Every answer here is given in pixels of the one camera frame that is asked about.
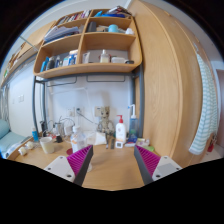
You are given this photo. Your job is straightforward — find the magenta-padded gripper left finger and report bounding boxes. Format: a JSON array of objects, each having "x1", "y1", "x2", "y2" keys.
[{"x1": 43, "y1": 144, "x2": 95, "y2": 187}]

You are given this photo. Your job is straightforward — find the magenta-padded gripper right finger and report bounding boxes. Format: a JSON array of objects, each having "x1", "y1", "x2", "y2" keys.
[{"x1": 133, "y1": 144, "x2": 183, "y2": 186}]

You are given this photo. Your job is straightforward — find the small green dish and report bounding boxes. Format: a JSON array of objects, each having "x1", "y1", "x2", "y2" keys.
[{"x1": 143, "y1": 145, "x2": 156, "y2": 153}]

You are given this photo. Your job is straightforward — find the small black adapter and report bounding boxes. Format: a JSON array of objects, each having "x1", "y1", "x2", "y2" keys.
[{"x1": 54, "y1": 133, "x2": 64, "y2": 144}]

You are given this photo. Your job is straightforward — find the cream ceramic mug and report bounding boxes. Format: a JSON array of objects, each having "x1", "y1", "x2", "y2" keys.
[{"x1": 39, "y1": 136, "x2": 56, "y2": 155}]

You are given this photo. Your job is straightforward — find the blue bottle white nozzle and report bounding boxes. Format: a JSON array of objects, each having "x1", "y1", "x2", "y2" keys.
[{"x1": 128, "y1": 103, "x2": 139, "y2": 141}]

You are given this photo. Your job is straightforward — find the white pump bottle red top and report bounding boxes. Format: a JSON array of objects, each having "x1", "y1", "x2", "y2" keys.
[{"x1": 115, "y1": 114, "x2": 127, "y2": 144}]

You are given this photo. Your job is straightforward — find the wooden tree figurine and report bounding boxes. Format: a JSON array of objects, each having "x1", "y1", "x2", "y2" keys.
[{"x1": 97, "y1": 106, "x2": 115, "y2": 136}]

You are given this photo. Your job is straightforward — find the blue tube white cap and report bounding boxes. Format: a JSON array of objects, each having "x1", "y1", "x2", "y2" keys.
[{"x1": 31, "y1": 126, "x2": 40, "y2": 142}]

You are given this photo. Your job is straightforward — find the bed with teal sheet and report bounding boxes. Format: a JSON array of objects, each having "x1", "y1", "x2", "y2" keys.
[{"x1": 0, "y1": 131, "x2": 29, "y2": 159}]

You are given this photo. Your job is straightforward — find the green striped white towel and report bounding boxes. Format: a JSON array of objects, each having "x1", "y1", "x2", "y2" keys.
[{"x1": 188, "y1": 53, "x2": 219, "y2": 156}]

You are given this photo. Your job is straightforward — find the wooden wardrobe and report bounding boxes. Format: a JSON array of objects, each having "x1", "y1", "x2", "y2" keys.
[{"x1": 128, "y1": 0, "x2": 216, "y2": 168}]

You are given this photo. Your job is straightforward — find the teal pillow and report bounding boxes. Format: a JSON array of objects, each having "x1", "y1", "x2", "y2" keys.
[{"x1": 0, "y1": 119, "x2": 11, "y2": 139}]

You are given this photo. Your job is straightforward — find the wooden shelf unit with items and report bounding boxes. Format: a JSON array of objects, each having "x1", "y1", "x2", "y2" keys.
[{"x1": 33, "y1": 5, "x2": 143, "y2": 80}]

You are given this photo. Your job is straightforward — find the grey metal desk frame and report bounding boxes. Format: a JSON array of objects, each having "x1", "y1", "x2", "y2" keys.
[{"x1": 31, "y1": 64, "x2": 145, "y2": 138}]

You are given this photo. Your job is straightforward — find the long wooden wall shelf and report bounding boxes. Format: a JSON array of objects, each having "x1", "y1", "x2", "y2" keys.
[{"x1": 0, "y1": 20, "x2": 58, "y2": 88}]

